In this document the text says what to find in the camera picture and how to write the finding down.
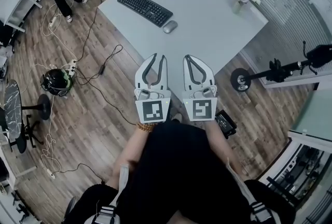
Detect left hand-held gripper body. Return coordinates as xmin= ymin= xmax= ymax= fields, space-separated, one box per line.
xmin=134 ymin=88 xmax=172 ymax=124

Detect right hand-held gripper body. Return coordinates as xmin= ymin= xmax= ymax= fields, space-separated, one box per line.
xmin=182 ymin=85 xmax=218 ymax=122

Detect grey computer mouse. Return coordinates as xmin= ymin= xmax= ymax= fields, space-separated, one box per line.
xmin=162 ymin=20 xmax=178 ymax=34

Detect black keyboard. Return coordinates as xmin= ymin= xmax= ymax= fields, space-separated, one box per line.
xmin=117 ymin=0 xmax=174 ymax=28

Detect person's left forearm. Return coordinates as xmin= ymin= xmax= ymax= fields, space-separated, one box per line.
xmin=113 ymin=124 xmax=156 ymax=187

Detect person's right forearm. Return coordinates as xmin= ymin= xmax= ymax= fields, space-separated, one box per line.
xmin=204 ymin=121 xmax=250 ymax=179

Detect black box device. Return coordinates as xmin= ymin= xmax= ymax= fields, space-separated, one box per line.
xmin=215 ymin=110 xmax=237 ymax=139

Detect person's black clothing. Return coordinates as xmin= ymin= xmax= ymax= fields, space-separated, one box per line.
xmin=62 ymin=121 xmax=296 ymax=224

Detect black coat rack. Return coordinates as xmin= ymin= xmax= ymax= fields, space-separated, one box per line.
xmin=230 ymin=40 xmax=332 ymax=93

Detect black helmet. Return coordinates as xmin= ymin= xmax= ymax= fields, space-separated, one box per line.
xmin=40 ymin=68 xmax=74 ymax=97

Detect black metal rack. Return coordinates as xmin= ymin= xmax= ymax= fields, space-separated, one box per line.
xmin=267 ymin=145 xmax=332 ymax=208

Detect black office chair base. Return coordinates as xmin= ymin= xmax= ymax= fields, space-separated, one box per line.
xmin=7 ymin=114 xmax=44 ymax=153

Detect white paper notice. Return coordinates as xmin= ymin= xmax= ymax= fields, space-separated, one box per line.
xmin=308 ymin=0 xmax=332 ymax=21

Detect white desk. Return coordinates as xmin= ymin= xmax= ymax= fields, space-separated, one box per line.
xmin=0 ymin=0 xmax=44 ymax=33

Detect brown bead bracelet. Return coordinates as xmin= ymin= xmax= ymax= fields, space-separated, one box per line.
xmin=136 ymin=121 xmax=156 ymax=133

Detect black cable with adapter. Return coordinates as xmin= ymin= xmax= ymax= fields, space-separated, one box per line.
xmin=76 ymin=44 xmax=123 ymax=86

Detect long black cable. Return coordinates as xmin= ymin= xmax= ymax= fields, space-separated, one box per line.
xmin=75 ymin=69 xmax=138 ymax=127

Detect thin black cable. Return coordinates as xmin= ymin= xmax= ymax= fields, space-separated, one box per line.
xmin=76 ymin=0 xmax=101 ymax=63

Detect tangled white cable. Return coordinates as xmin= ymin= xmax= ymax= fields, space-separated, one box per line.
xmin=41 ymin=95 xmax=63 ymax=177

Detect round marble pedestal table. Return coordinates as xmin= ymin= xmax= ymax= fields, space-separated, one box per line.
xmin=4 ymin=79 xmax=51 ymax=139

